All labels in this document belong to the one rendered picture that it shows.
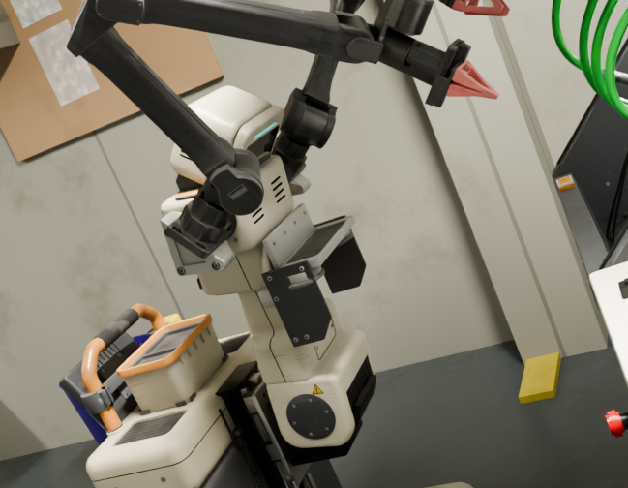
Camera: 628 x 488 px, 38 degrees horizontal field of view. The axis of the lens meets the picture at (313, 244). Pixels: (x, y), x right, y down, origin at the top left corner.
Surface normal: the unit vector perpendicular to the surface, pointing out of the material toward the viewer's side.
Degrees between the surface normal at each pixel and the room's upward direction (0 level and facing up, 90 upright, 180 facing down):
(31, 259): 90
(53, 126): 90
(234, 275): 90
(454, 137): 90
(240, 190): 112
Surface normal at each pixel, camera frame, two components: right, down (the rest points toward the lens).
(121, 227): -0.31, 0.36
